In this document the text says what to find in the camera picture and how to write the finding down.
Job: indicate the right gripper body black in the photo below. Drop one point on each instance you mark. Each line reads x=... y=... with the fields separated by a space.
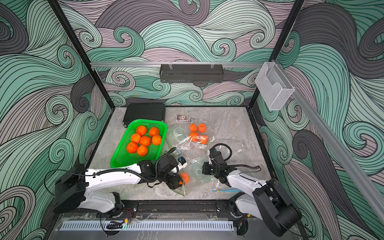
x=209 y=168

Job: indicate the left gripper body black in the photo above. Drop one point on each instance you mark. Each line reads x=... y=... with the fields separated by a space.
x=171 y=181

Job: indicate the orange fruit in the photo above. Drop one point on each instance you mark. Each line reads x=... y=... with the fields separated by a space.
x=185 y=177
x=145 y=141
x=154 y=131
x=136 y=138
x=156 y=140
x=132 y=147
x=142 y=151

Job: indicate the green-zip bag of oranges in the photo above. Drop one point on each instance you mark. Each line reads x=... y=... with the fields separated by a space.
x=199 y=186

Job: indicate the orange fruit taken out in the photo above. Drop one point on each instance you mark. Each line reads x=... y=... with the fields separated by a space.
x=141 y=130

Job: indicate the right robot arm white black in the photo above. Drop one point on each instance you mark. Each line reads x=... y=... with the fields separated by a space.
x=219 y=154

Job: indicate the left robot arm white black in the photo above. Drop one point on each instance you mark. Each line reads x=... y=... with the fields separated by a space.
x=81 y=188

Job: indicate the green plastic basket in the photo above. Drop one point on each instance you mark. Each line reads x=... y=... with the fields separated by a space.
x=122 y=157

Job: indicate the small card box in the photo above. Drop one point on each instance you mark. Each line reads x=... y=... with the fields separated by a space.
x=182 y=118

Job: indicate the black hard case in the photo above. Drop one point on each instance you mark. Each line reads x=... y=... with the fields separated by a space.
x=154 y=111

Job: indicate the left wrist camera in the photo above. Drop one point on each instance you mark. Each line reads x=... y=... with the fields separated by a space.
x=182 y=163

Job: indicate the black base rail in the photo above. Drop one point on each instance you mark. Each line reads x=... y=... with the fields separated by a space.
x=180 y=207

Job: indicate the clear acrylic wall holder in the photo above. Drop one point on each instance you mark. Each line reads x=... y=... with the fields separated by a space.
x=274 y=85

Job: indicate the black wall tray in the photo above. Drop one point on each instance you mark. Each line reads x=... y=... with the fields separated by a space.
x=195 y=74

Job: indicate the white slotted cable duct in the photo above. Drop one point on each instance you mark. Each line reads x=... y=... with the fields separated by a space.
x=149 y=226

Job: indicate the aluminium wall rail back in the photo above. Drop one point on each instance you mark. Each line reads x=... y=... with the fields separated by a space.
x=138 y=64

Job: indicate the aluminium wall rail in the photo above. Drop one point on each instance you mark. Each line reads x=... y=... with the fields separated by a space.
x=138 y=64
x=362 y=181

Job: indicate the aluminium wall rail right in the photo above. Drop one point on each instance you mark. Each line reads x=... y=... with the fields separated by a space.
x=362 y=181

